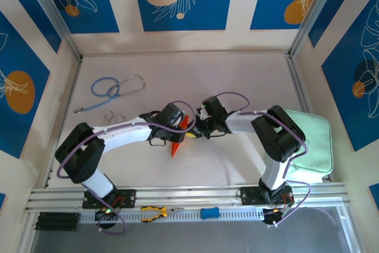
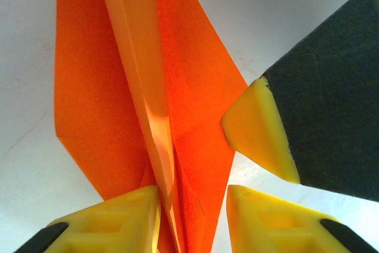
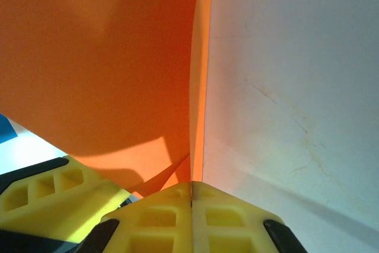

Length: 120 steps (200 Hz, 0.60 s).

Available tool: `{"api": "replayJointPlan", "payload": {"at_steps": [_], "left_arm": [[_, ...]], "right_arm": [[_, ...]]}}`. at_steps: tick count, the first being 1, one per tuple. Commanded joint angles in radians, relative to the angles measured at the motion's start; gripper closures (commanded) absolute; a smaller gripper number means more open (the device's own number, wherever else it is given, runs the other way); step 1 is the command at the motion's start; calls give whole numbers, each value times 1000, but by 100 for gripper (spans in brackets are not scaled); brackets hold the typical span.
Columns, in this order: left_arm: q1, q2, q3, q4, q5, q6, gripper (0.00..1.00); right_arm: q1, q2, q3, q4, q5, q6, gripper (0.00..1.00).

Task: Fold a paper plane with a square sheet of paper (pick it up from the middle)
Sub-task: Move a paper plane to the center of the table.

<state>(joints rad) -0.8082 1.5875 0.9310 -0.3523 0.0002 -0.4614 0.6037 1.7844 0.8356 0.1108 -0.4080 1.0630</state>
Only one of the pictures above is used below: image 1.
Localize light green folded cushion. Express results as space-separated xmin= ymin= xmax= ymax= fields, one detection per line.
xmin=263 ymin=109 xmax=335 ymax=183

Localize left black controller board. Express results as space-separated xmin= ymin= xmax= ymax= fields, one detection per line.
xmin=94 ymin=207 xmax=120 ymax=222

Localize blue bone-shaped sponge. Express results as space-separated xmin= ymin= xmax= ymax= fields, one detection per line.
xmin=200 ymin=207 xmax=220 ymax=220

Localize black ribbed block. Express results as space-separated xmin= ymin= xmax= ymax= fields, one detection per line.
xmin=34 ymin=212 xmax=81 ymax=232

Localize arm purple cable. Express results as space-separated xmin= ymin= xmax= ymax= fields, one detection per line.
xmin=56 ymin=100 xmax=196 ymax=235
xmin=217 ymin=91 xmax=311 ymax=227

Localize aluminium frame post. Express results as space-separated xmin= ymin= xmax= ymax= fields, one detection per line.
xmin=21 ymin=0 xmax=84 ymax=62
xmin=287 ymin=0 xmax=349 ymax=60

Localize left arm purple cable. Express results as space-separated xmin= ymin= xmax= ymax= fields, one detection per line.
xmin=56 ymin=100 xmax=196 ymax=235

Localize orange square paper sheet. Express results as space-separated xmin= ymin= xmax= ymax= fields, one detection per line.
xmin=171 ymin=115 xmax=193 ymax=158

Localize yellow black handled pliers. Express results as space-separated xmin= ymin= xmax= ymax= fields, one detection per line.
xmin=140 ymin=205 xmax=185 ymax=223

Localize right black controller board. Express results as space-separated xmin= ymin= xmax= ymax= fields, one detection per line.
xmin=262 ymin=205 xmax=294 ymax=229

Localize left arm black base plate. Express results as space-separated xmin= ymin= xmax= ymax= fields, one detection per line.
xmin=82 ymin=188 xmax=137 ymax=209

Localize black controller board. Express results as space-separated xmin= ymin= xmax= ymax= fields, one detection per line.
xmin=262 ymin=205 xmax=294 ymax=229
xmin=94 ymin=207 xmax=120 ymax=222

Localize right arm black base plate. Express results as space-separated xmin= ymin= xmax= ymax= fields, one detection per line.
xmin=239 ymin=186 xmax=294 ymax=206

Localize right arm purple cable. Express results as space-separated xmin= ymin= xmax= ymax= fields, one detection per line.
xmin=217 ymin=91 xmax=311 ymax=227

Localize grey slotted cable duct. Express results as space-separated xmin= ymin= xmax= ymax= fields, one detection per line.
xmin=79 ymin=207 xmax=267 ymax=225

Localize aluminium front rail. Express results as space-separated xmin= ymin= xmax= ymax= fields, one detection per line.
xmin=25 ymin=182 xmax=352 ymax=214

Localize aluminium side rail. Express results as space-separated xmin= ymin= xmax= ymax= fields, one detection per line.
xmin=43 ymin=57 xmax=83 ymax=189
xmin=285 ymin=54 xmax=334 ymax=183

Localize blue tube stethoscope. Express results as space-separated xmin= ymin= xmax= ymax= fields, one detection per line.
xmin=73 ymin=74 xmax=146 ymax=114

